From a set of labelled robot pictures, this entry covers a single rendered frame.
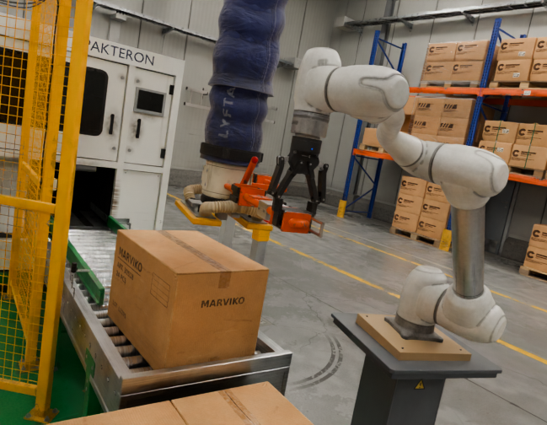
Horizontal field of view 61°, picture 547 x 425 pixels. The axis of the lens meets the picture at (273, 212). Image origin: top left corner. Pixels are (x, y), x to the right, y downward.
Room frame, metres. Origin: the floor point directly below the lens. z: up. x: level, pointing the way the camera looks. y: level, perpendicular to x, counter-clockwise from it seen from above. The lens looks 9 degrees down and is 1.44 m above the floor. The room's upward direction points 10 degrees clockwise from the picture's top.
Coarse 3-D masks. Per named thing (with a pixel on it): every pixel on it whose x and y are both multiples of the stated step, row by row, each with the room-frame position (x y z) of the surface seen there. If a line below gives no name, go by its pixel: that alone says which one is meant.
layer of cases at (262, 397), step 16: (256, 384) 1.61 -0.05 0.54; (176, 400) 1.42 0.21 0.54; (192, 400) 1.44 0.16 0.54; (208, 400) 1.45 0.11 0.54; (224, 400) 1.47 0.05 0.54; (240, 400) 1.49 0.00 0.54; (256, 400) 1.51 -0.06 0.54; (272, 400) 1.52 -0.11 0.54; (96, 416) 1.27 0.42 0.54; (112, 416) 1.28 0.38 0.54; (128, 416) 1.29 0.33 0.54; (144, 416) 1.31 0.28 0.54; (160, 416) 1.32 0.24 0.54; (176, 416) 1.34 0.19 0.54; (192, 416) 1.35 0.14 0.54; (208, 416) 1.36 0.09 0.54; (224, 416) 1.38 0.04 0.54; (240, 416) 1.39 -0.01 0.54; (256, 416) 1.41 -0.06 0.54; (272, 416) 1.43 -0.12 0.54; (288, 416) 1.44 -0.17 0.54; (304, 416) 1.46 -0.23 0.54
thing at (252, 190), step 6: (234, 186) 1.45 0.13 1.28; (240, 186) 1.50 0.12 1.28; (246, 186) 1.51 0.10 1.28; (252, 186) 1.51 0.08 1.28; (234, 192) 1.47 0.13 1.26; (240, 192) 1.42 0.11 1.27; (246, 192) 1.43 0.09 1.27; (252, 192) 1.43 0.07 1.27; (258, 192) 1.44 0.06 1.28; (264, 192) 1.45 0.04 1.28; (234, 198) 1.43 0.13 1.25; (240, 198) 1.42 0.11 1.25; (240, 204) 1.42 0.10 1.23; (246, 204) 1.43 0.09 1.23
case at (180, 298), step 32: (128, 256) 1.85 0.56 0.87; (160, 256) 1.67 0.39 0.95; (192, 256) 1.75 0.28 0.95; (224, 256) 1.83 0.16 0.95; (128, 288) 1.82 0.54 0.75; (160, 288) 1.60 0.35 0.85; (192, 288) 1.56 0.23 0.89; (224, 288) 1.64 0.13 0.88; (256, 288) 1.74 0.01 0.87; (128, 320) 1.79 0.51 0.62; (160, 320) 1.57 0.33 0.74; (192, 320) 1.57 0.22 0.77; (224, 320) 1.66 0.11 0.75; (256, 320) 1.75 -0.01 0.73; (160, 352) 1.55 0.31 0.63; (192, 352) 1.58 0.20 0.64; (224, 352) 1.67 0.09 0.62
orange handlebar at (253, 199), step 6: (264, 180) 2.03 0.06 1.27; (270, 180) 2.00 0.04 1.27; (228, 186) 1.57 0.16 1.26; (258, 186) 1.79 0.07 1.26; (264, 186) 1.80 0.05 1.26; (246, 198) 1.39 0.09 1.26; (252, 198) 1.35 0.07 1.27; (258, 198) 1.34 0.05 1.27; (264, 198) 1.35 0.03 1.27; (270, 198) 1.37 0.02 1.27; (252, 204) 1.35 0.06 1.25; (258, 204) 1.30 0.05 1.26; (270, 210) 1.21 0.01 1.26; (288, 222) 1.10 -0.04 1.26; (294, 222) 1.10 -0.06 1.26; (300, 222) 1.10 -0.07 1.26; (306, 222) 1.11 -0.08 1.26; (300, 228) 1.10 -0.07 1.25
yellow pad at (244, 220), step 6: (240, 216) 1.68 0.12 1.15; (246, 216) 1.68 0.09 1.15; (240, 222) 1.63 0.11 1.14; (246, 222) 1.59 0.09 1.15; (252, 222) 1.60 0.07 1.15; (258, 222) 1.61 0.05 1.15; (264, 222) 1.62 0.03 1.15; (246, 228) 1.57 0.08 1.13; (252, 228) 1.57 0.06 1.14; (258, 228) 1.58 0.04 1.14; (264, 228) 1.59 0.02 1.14; (270, 228) 1.60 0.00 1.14
